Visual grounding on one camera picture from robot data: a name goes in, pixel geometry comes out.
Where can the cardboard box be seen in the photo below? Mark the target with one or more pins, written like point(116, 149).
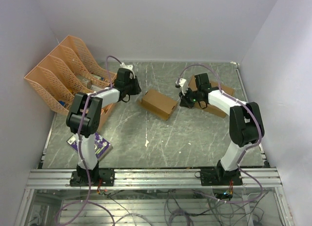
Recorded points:
point(158, 104)
point(219, 104)

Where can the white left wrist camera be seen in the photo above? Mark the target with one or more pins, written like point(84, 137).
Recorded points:
point(128, 67)

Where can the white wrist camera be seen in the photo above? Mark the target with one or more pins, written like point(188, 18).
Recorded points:
point(181, 84)
point(128, 67)

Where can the closed folded cardboard box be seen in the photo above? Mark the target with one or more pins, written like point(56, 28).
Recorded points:
point(219, 104)

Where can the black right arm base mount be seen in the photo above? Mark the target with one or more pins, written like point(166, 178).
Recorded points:
point(218, 177)

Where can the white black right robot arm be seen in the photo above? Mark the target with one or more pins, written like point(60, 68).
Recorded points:
point(245, 123)

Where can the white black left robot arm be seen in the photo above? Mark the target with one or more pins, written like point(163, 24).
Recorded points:
point(83, 118)

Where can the aluminium frame rail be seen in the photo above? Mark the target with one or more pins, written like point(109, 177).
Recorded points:
point(152, 179)

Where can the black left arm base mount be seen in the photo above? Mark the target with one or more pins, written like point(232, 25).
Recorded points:
point(103, 177)

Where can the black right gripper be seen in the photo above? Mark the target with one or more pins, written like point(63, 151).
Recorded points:
point(184, 101)

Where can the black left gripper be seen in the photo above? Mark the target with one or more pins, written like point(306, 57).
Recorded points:
point(138, 89)

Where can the pink plastic desk organizer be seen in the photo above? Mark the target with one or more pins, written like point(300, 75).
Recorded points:
point(68, 69)

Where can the purple book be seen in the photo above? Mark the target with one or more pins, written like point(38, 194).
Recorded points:
point(102, 146)

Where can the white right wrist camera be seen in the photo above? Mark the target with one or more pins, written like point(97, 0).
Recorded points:
point(181, 84)

